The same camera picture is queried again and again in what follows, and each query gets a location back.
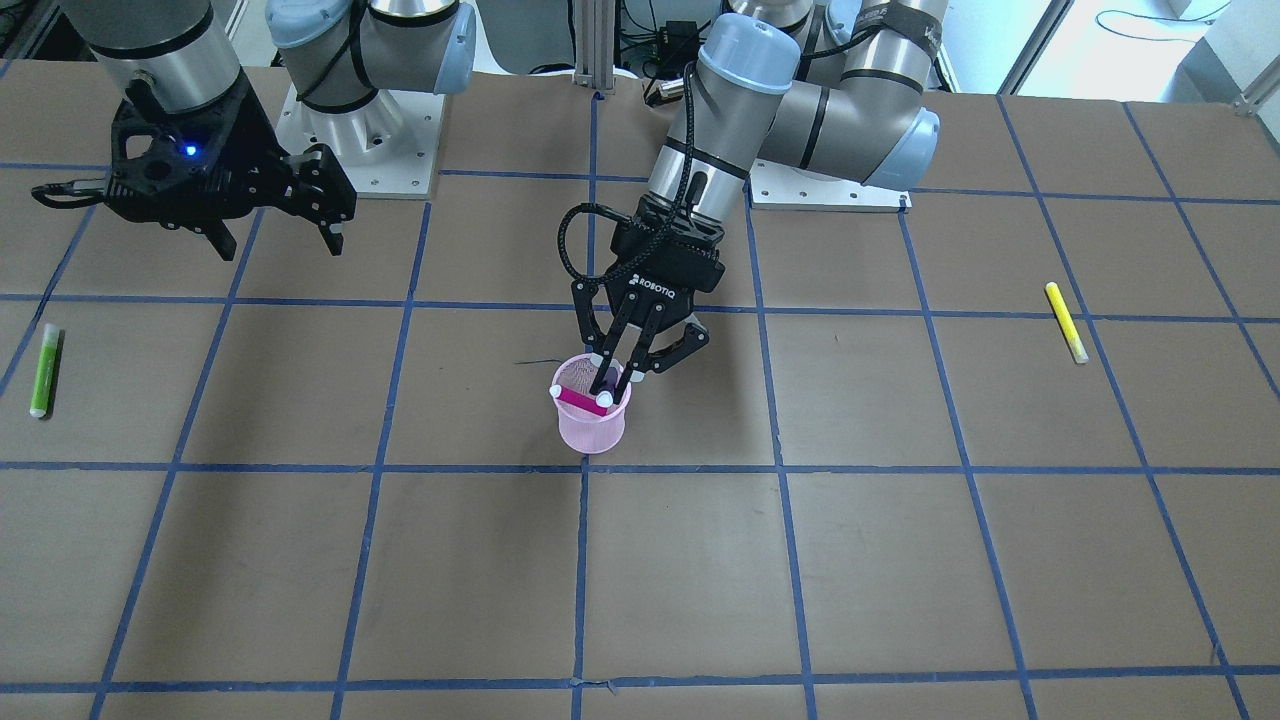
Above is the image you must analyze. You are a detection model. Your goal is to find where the green pen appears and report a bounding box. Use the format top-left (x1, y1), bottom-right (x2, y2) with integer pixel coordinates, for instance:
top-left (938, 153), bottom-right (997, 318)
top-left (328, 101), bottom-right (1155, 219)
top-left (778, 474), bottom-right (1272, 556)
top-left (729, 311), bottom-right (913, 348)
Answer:
top-left (28, 323), bottom-right (61, 419)

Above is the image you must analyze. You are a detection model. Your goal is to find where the aluminium frame post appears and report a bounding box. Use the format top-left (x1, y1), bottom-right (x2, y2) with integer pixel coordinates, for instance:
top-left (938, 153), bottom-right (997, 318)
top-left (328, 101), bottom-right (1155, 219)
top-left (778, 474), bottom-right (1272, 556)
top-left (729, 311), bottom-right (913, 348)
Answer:
top-left (572, 0), bottom-right (617, 96)

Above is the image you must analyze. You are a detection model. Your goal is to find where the yellow pen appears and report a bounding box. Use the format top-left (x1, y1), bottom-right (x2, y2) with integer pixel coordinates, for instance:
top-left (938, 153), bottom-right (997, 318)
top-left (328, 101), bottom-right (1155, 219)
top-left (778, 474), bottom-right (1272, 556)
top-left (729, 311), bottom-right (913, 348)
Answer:
top-left (1044, 281), bottom-right (1091, 365)

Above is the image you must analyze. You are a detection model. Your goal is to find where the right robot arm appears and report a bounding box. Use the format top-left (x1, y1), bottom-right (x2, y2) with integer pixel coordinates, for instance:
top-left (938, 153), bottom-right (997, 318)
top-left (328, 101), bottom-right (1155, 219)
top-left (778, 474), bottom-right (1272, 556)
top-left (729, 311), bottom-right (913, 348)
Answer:
top-left (31, 1), bottom-right (477, 261)

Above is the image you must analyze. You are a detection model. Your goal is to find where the pink pen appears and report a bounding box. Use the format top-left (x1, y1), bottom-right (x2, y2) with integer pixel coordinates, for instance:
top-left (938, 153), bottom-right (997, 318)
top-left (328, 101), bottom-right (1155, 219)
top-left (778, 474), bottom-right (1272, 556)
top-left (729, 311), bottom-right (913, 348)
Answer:
top-left (549, 384), bottom-right (611, 416)

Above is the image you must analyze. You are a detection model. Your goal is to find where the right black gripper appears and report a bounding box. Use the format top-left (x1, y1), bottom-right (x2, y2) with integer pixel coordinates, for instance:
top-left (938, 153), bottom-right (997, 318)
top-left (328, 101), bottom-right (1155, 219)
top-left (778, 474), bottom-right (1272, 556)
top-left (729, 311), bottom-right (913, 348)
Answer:
top-left (31, 76), bottom-right (357, 261)

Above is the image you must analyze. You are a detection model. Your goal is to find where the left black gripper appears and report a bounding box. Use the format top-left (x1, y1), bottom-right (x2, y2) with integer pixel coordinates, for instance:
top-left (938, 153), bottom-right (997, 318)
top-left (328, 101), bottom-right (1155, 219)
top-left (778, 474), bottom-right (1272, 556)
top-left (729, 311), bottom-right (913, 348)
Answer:
top-left (570, 195), bottom-right (724, 382)

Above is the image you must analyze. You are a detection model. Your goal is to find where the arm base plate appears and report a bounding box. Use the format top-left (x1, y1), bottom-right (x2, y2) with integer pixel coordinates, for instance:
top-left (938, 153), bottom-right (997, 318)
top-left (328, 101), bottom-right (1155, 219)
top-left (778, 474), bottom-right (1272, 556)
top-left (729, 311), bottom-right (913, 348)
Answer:
top-left (750, 159), bottom-right (913, 214)
top-left (276, 87), bottom-right (449, 201)

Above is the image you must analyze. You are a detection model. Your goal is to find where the pink mesh cup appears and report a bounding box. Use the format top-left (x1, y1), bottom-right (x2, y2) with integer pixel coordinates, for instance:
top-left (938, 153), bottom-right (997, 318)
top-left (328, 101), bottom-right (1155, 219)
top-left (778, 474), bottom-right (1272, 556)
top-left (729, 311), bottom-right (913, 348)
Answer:
top-left (549, 354), bottom-right (631, 454)

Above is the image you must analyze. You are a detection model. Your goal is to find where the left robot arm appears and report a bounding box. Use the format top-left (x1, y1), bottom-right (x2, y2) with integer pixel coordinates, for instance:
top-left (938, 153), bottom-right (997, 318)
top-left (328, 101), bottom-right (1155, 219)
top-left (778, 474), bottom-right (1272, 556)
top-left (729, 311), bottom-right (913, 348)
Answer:
top-left (557, 1), bottom-right (948, 397)

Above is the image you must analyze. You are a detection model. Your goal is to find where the purple pen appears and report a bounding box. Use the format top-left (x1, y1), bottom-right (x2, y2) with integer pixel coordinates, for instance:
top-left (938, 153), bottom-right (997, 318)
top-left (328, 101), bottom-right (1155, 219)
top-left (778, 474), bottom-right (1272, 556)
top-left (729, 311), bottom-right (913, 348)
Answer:
top-left (595, 365), bottom-right (621, 411)

